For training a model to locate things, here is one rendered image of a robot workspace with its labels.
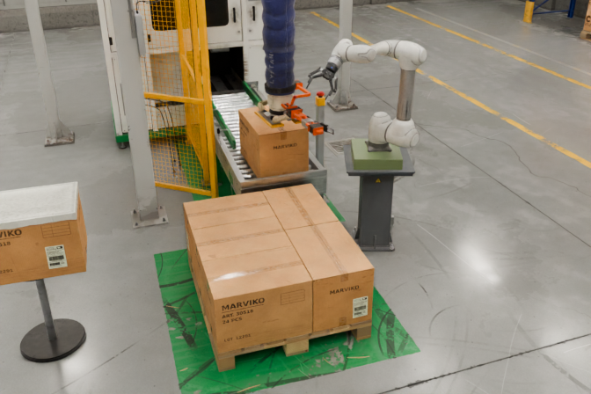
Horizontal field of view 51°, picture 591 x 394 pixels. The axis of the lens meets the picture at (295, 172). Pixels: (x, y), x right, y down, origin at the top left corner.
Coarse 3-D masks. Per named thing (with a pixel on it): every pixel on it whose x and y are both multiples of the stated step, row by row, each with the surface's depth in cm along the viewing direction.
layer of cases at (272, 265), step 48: (288, 192) 466; (192, 240) 424; (240, 240) 406; (288, 240) 406; (336, 240) 405; (240, 288) 359; (288, 288) 363; (336, 288) 375; (240, 336) 367; (288, 336) 379
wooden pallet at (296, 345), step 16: (192, 272) 464; (368, 320) 394; (304, 336) 383; (320, 336) 387; (368, 336) 400; (224, 352) 369; (240, 352) 372; (288, 352) 384; (304, 352) 388; (224, 368) 374
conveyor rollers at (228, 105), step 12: (216, 96) 665; (228, 96) 668; (240, 96) 664; (228, 108) 629; (240, 108) 631; (216, 120) 600; (228, 120) 602; (228, 144) 546; (240, 156) 524; (240, 168) 507
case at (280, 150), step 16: (240, 112) 507; (240, 128) 516; (256, 128) 473; (272, 128) 473; (288, 128) 473; (304, 128) 473; (240, 144) 525; (256, 144) 474; (272, 144) 469; (288, 144) 474; (304, 144) 479; (256, 160) 481; (272, 160) 475; (288, 160) 480; (304, 160) 485
